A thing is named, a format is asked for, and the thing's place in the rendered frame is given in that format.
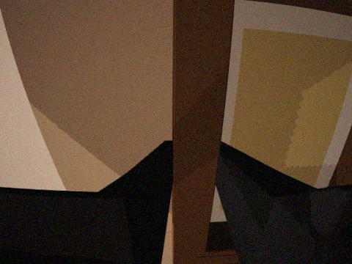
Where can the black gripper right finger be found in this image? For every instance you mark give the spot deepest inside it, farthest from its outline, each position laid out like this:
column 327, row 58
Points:
column 276, row 219

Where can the brown picture frame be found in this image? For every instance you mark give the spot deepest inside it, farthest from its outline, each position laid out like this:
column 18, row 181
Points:
column 271, row 78

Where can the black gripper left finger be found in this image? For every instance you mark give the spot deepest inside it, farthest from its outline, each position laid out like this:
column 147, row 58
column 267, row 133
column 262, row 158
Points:
column 125, row 222

